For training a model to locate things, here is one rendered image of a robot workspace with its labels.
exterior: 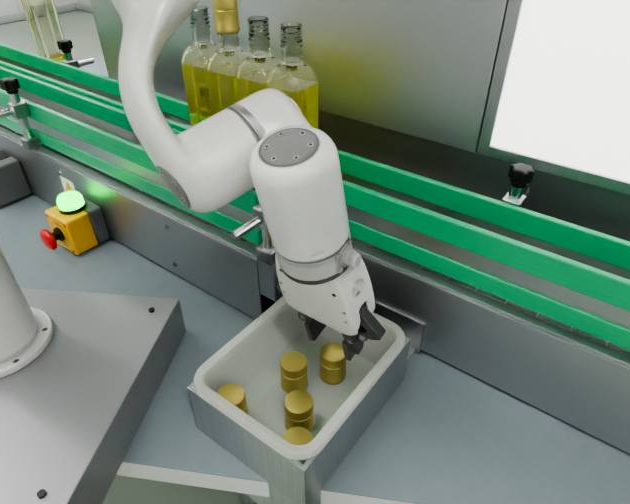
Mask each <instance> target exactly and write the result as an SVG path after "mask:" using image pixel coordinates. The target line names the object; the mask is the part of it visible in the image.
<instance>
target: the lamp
mask: <svg viewBox="0 0 630 504"><path fill-rule="evenodd" d="M56 202H57V206H58V210H59V212H60V213H61V214H63V215H73V214H77V213H79V212H81V211H83V210H84V209H85V208H86V203H85V201H84V199H83V196H82V194H80V193H79V192H77V191H66V192H63V193H61V194H60V195H58V197H57V200H56Z"/></svg>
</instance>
